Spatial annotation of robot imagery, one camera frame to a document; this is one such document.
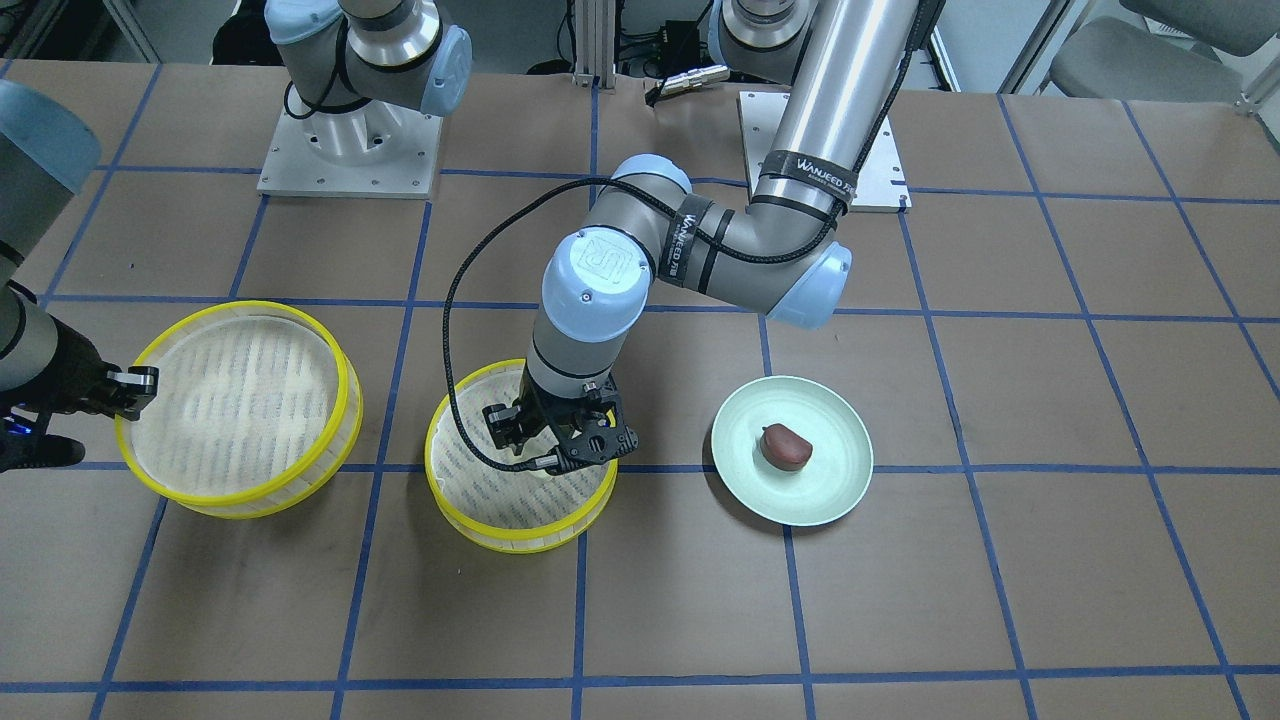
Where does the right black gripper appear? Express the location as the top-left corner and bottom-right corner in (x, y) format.
(3, 281), (160, 471)

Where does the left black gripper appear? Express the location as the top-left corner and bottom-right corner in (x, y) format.
(483, 386), (637, 475)

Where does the yellow top steamer layer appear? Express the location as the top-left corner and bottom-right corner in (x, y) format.
(115, 301), (364, 519)

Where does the yellow steamer layer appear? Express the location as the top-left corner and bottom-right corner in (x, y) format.
(115, 301), (364, 519)
(424, 359), (620, 553)

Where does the brown bun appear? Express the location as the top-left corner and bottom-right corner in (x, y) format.
(759, 423), (814, 471)

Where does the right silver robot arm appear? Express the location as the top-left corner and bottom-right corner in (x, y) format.
(3, 1), (474, 470)

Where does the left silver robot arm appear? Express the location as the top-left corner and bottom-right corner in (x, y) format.
(468, 1), (943, 475)

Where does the yellow bottom steamer layer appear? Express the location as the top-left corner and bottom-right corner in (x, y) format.
(424, 359), (620, 553)

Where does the light green plate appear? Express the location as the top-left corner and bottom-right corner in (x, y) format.
(710, 375), (874, 527)

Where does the grey office chair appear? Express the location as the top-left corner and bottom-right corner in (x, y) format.
(1046, 1), (1279, 104)

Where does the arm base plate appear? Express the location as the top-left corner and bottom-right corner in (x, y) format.
(257, 101), (444, 200)
(739, 88), (913, 213)

